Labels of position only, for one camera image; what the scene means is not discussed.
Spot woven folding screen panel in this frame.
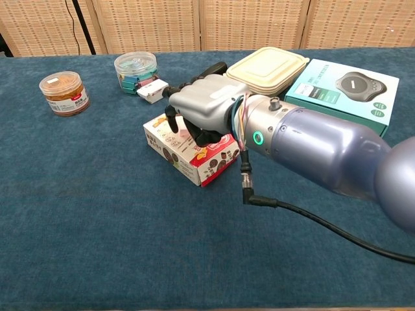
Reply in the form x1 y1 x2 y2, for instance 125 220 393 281
300 0 415 50
0 0 108 58
86 0 204 54
194 0 312 51

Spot coloured right wrist wires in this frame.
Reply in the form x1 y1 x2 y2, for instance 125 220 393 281
231 93 252 152

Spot blue table cloth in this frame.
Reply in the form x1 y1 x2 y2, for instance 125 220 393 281
0 47 415 311

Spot teal speaker product box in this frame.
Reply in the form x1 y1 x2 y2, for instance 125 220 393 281
283 58 400 139

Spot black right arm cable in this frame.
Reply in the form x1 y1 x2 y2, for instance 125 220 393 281
239 147 415 265

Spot small white cardboard box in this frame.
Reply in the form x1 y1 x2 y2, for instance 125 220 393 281
136 79 171 104

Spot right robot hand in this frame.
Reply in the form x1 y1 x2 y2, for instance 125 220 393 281
161 73 250 148

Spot black stapler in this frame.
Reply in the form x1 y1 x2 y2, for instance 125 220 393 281
194 62 228 82

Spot clear tub of binder clips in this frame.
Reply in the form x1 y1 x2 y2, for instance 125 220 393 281
113 51 160 95

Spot thin black hanging cable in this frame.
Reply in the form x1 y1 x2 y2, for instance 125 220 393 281
64 0 81 56

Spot black tripod stand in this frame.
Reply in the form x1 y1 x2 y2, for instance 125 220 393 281
71 0 97 55

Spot beige lidded food container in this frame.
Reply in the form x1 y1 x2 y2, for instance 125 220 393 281
226 47 311 97

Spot clear jar brown contents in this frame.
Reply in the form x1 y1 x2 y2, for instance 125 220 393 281
38 71 91 117

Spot red white snack box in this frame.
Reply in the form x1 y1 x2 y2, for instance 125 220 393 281
143 111 241 188

